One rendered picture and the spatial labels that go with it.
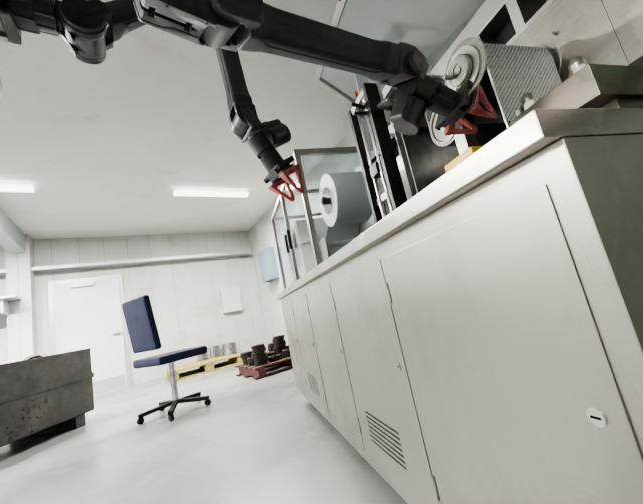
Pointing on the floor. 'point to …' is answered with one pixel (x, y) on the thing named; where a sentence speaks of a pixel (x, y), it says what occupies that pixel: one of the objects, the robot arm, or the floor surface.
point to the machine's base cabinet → (501, 337)
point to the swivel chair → (135, 312)
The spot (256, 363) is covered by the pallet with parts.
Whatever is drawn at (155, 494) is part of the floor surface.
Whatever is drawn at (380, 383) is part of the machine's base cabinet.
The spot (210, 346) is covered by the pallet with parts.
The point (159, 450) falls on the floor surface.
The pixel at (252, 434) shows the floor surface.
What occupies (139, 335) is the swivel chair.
